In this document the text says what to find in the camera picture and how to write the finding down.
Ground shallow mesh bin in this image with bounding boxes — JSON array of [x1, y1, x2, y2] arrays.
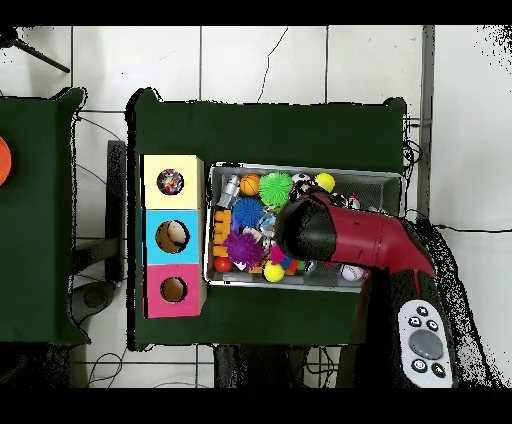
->
[[203, 161, 404, 295]]

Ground wooden box with three holes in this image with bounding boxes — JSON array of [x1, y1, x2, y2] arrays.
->
[[139, 154, 208, 320]]

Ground blue spiky ball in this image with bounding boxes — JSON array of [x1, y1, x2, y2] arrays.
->
[[232, 197, 266, 228]]

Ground small orange basketball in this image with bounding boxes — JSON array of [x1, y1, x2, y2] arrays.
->
[[239, 172, 262, 197]]

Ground green spiky puffer toy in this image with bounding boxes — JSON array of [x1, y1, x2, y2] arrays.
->
[[258, 171, 293, 207]]

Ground orange building block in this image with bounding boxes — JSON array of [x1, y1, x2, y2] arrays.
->
[[212, 209, 233, 258]]

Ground purple spiky toy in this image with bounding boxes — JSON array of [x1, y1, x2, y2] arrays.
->
[[222, 231, 265, 270]]

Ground plain yellow ball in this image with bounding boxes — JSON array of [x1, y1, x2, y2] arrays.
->
[[314, 172, 336, 193]]

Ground dark green table cloth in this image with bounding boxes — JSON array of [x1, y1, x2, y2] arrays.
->
[[125, 87, 409, 355], [0, 87, 91, 347]]

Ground orange disc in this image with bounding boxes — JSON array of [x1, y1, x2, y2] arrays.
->
[[0, 136, 13, 187]]

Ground black rod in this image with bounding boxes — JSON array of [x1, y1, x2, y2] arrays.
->
[[9, 37, 72, 75]]

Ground black cable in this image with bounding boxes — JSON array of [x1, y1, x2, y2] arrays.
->
[[401, 207, 512, 249]]

